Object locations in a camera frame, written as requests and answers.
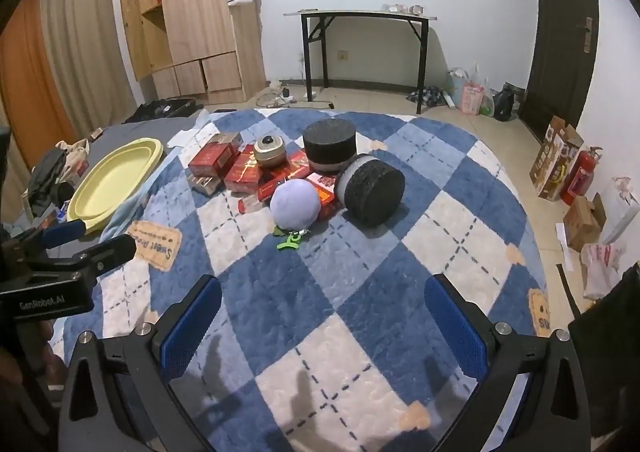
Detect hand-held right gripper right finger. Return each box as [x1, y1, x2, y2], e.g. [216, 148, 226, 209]
[424, 273, 593, 452]

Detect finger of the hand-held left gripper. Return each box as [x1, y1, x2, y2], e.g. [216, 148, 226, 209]
[27, 234, 138, 283]
[20, 219, 87, 253]

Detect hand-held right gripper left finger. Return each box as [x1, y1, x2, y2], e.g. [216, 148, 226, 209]
[57, 274, 223, 452]

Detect yellow plastic basin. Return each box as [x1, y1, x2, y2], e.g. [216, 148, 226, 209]
[66, 138, 165, 235]

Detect green plastic clip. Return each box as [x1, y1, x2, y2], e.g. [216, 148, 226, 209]
[273, 230, 307, 253]

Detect pile of red cigarette packs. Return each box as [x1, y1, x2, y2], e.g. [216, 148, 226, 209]
[189, 132, 313, 216]

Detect black foam cylinder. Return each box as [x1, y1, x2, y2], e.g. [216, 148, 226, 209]
[334, 155, 406, 227]
[302, 119, 357, 177]

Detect white plush ball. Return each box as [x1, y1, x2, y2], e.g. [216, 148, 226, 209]
[270, 180, 322, 233]

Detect beige round compact case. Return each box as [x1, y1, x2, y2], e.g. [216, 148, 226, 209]
[253, 135, 287, 167]

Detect red white cigarette box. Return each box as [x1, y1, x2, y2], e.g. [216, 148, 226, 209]
[304, 173, 347, 221]

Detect dark green clothes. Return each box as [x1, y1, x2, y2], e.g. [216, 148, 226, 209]
[24, 149, 76, 223]

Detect blue white plaid blanket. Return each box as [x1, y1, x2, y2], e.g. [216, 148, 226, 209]
[60, 109, 553, 452]

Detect grey bed sheet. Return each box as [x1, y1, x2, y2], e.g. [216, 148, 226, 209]
[10, 117, 211, 233]

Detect black open suitcase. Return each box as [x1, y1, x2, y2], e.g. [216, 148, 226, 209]
[122, 98, 203, 124]

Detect orange curtain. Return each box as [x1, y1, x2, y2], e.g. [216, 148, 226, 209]
[0, 0, 78, 167]

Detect person's dark clothing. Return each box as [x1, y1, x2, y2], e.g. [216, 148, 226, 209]
[567, 262, 640, 452]

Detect white red plastic bag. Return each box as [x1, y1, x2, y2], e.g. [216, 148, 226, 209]
[580, 242, 627, 300]

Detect brown cardboard box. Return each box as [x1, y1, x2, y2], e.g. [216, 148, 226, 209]
[563, 193, 608, 253]

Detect beige curtain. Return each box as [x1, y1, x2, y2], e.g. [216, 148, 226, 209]
[39, 0, 137, 135]

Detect printed cardboard box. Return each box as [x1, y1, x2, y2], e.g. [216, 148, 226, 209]
[530, 116, 585, 201]

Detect red fire extinguisher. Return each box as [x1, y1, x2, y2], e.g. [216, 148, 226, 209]
[560, 147, 604, 207]

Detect white board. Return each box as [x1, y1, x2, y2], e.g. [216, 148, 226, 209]
[600, 177, 640, 245]

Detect pink plastic bag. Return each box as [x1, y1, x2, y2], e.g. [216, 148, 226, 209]
[461, 79, 486, 115]

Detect black bag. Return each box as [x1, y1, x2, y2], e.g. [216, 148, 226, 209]
[494, 83, 522, 123]

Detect wooden wardrobe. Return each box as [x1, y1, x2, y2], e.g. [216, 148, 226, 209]
[118, 0, 267, 105]

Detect dark brown door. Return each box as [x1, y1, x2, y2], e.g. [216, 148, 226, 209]
[517, 0, 600, 143]

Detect black folding table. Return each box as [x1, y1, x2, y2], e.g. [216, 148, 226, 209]
[283, 9, 438, 115]

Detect power strip with cables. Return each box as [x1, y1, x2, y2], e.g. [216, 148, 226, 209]
[254, 80, 334, 109]

